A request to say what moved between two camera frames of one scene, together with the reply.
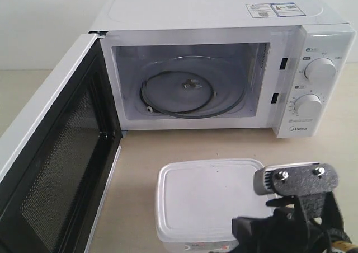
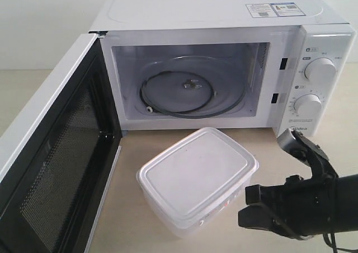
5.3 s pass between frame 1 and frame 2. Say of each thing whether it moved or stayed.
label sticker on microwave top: stayed
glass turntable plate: stayed
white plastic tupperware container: moved
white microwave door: stayed
